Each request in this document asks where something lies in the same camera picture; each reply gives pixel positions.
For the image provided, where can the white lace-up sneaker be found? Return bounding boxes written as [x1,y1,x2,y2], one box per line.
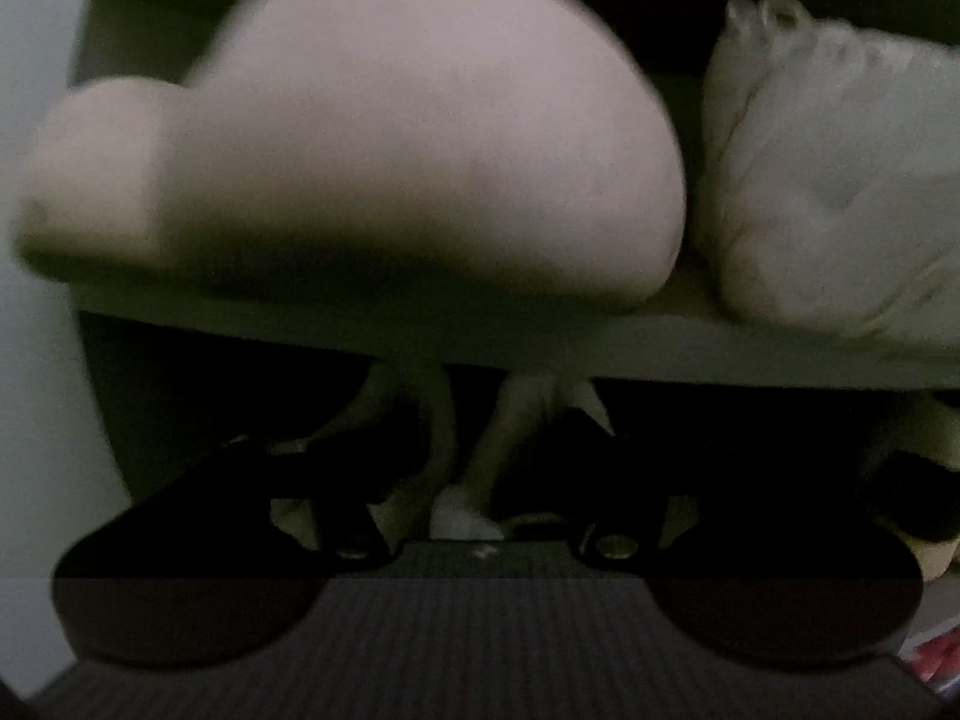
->
[698,0,958,356]

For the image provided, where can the cream clog with charms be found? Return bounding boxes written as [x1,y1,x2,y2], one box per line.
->
[13,0,685,305]

